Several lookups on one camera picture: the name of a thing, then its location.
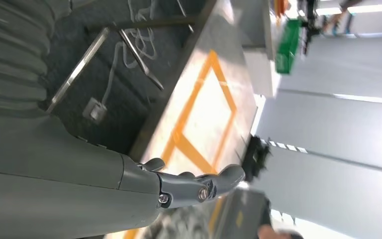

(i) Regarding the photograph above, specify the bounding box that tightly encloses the white floor cable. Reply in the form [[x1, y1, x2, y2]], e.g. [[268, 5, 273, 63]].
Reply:
[[101, 0, 160, 107]]

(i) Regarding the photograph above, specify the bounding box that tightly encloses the person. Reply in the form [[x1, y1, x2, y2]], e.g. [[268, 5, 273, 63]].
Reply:
[[257, 224, 305, 239]]

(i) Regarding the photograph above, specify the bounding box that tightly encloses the steel workbench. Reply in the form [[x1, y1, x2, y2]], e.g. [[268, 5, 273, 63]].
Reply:
[[47, 0, 276, 177]]

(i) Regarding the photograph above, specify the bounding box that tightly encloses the green plastic crate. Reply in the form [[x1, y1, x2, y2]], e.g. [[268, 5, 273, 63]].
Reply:
[[274, 18, 303, 76]]

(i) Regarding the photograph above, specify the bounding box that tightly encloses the black case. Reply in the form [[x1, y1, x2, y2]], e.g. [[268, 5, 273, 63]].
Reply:
[[243, 134, 272, 183]]

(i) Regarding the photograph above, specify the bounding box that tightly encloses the grey laptop yellow label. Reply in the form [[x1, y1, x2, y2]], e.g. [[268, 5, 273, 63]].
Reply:
[[216, 189, 273, 239]]

